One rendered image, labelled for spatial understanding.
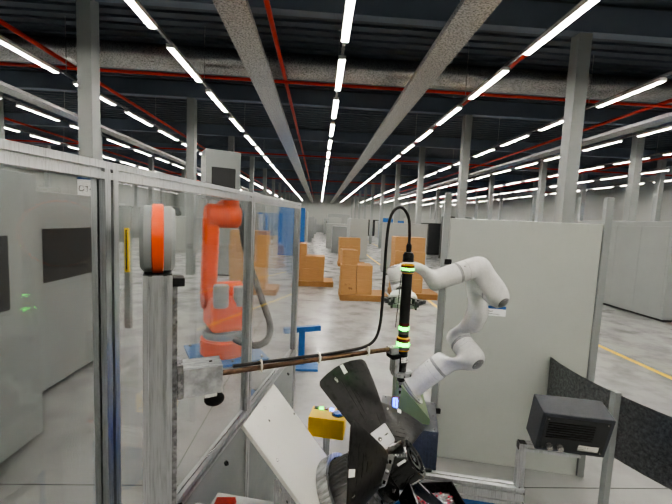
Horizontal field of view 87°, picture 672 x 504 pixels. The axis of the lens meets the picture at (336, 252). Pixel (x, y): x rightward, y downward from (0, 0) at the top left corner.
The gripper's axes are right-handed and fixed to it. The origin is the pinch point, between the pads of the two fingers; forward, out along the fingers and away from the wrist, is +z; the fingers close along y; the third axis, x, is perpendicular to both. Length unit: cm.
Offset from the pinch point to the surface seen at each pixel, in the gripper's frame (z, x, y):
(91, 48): -427, 301, 523
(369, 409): 13.1, -33.0, 9.5
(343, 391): 13.8, -27.6, 18.3
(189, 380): 50, -11, 51
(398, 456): 22.8, -41.3, -0.2
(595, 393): -124, -77, -132
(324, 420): -21, -59, 30
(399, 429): -0.6, -46.5, -1.2
